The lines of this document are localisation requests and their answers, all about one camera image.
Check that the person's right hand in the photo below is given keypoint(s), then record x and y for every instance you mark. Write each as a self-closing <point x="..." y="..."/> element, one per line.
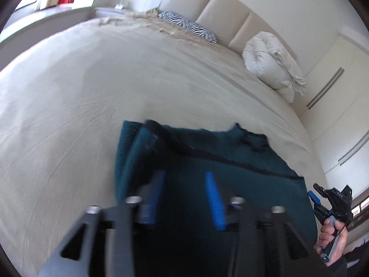
<point x="324" y="236"/>

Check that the person's right forearm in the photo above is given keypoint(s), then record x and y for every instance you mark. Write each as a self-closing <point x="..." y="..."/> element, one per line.
<point x="348" y="265"/>

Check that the grey window ledge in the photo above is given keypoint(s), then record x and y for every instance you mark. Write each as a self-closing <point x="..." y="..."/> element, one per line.
<point x="43" y="23"/>

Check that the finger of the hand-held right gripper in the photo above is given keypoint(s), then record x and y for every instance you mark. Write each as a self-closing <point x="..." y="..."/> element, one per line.
<point x="320" y="213"/>
<point x="314" y="197"/>

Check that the cream padded headboard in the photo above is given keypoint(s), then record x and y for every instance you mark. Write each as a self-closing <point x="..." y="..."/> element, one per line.
<point x="224" y="5"/>

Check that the dark teal knit sweater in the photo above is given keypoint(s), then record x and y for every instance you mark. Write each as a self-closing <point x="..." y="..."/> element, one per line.
<point x="187" y="161"/>

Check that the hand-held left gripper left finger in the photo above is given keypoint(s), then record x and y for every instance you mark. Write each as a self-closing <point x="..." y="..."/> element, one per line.
<point x="155" y="192"/>

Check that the red box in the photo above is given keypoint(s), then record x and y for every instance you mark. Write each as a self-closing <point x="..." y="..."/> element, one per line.
<point x="67" y="0"/>

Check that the zebra print pillow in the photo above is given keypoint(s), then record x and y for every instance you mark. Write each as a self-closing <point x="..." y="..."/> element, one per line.
<point x="196" y="30"/>

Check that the white nightstand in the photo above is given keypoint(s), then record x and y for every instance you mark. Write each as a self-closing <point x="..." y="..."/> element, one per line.
<point x="112" y="13"/>

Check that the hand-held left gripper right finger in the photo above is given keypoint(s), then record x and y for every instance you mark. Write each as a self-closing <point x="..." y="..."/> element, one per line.
<point x="214" y="199"/>

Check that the bed with cream sheet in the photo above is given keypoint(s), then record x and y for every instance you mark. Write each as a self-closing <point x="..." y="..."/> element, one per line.
<point x="115" y="78"/>

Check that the white wardrobe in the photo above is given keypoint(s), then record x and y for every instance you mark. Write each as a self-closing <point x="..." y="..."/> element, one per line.
<point x="346" y="106"/>

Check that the white rolled duvet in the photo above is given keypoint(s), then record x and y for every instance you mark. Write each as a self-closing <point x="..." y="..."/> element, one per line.
<point x="268" y="63"/>

